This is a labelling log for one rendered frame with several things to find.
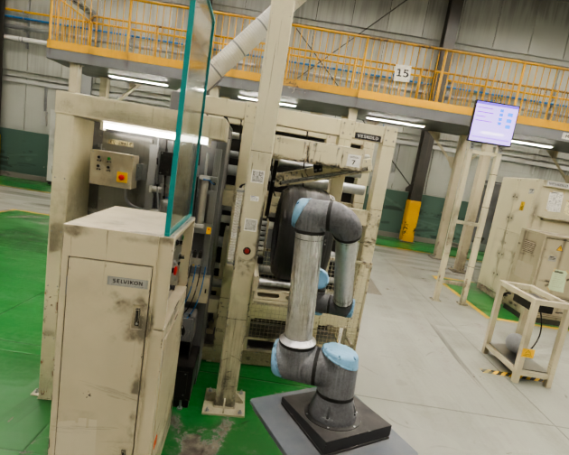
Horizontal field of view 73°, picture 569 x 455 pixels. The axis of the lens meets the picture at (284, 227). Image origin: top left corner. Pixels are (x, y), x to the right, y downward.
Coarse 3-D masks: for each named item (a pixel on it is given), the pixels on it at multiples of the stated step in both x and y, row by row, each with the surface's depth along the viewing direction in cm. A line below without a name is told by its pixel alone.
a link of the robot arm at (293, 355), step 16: (304, 208) 143; (320, 208) 142; (304, 224) 143; (320, 224) 142; (304, 240) 144; (320, 240) 146; (304, 256) 145; (320, 256) 148; (304, 272) 146; (304, 288) 147; (288, 304) 153; (304, 304) 148; (288, 320) 152; (304, 320) 150; (288, 336) 153; (304, 336) 151; (272, 352) 154; (288, 352) 151; (304, 352) 150; (272, 368) 154; (288, 368) 151; (304, 368) 150
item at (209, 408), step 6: (210, 390) 263; (240, 390) 266; (240, 396) 263; (204, 402) 251; (210, 402) 252; (204, 408) 245; (210, 408) 246; (216, 408) 247; (222, 408) 248; (228, 408) 248; (234, 408) 249; (240, 408) 251; (210, 414) 241; (216, 414) 242; (222, 414) 242; (228, 414) 242; (234, 414) 243; (240, 414) 244
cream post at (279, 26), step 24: (288, 0) 210; (288, 24) 212; (264, 72) 216; (264, 96) 218; (264, 120) 220; (264, 144) 222; (264, 168) 225; (264, 192) 227; (240, 240) 231; (240, 264) 233; (240, 288) 236; (240, 312) 239; (240, 336) 241; (240, 360) 244
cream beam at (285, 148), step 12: (276, 144) 249; (288, 144) 249; (300, 144) 250; (312, 144) 250; (324, 144) 251; (276, 156) 250; (288, 156) 250; (300, 156) 251; (312, 156) 252; (324, 156) 252; (336, 156) 253; (348, 168) 255; (360, 168) 256
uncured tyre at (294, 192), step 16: (288, 192) 226; (304, 192) 225; (320, 192) 229; (288, 208) 217; (288, 224) 213; (272, 240) 260; (288, 240) 212; (272, 256) 252; (288, 256) 214; (272, 272) 233; (288, 272) 221
